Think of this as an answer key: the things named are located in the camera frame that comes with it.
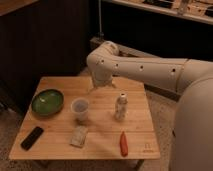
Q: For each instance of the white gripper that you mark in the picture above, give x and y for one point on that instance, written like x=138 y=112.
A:
x=100 y=80

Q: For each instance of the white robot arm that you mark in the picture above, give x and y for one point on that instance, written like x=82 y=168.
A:
x=192 y=80

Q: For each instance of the green ceramic bowl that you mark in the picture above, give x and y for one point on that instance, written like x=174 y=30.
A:
x=47 y=102

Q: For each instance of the white patterned bottle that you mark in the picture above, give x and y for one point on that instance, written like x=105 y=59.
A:
x=121 y=107

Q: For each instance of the wooden table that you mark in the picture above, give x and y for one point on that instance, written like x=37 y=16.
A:
x=104 y=130

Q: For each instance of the metal pole stand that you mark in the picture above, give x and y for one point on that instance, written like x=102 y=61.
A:
x=100 y=33

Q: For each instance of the beige snack packet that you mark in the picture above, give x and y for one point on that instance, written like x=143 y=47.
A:
x=78 y=136

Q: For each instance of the black remote control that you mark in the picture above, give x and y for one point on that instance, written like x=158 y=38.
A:
x=31 y=138

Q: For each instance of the background shelf ledge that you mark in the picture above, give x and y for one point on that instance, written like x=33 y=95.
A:
x=194 y=10

